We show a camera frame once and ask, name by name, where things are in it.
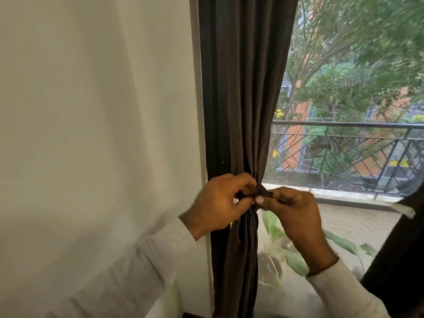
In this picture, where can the person's right hand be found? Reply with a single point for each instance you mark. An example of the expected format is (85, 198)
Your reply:
(301, 221)

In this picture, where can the person's right forearm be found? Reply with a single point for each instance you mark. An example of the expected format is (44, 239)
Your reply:
(344, 294)

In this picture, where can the person's left hand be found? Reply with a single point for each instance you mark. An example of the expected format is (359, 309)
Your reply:
(218, 205)

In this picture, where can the person's left forearm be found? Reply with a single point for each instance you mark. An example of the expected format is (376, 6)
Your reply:
(139, 271)

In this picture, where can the black metal balcony railing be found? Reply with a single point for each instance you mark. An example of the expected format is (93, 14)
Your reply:
(347, 124)

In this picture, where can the orange brick building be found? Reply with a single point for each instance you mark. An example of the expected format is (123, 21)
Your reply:
(301, 110)

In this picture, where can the dark brown curtain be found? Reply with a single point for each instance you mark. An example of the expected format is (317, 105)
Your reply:
(251, 96)
(400, 261)

